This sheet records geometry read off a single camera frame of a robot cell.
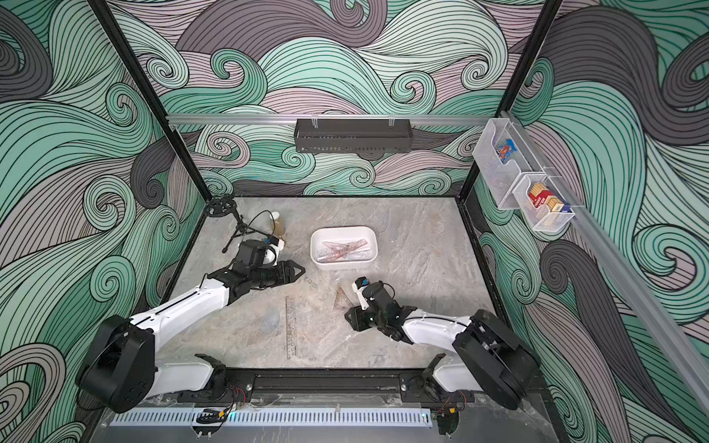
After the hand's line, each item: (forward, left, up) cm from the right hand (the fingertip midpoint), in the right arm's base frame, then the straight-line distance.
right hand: (353, 314), depth 87 cm
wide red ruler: (+26, 0, 0) cm, 26 cm away
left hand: (+10, +17, +12) cm, 23 cm away
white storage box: (+33, +3, -2) cm, 33 cm away
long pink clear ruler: (-4, +19, 0) cm, 20 cm away
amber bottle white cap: (+33, +28, +7) cm, 43 cm away
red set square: (+26, +5, 0) cm, 26 cm away
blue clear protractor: (-2, +27, 0) cm, 27 cm away
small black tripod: (+26, +41, +24) cm, 54 cm away
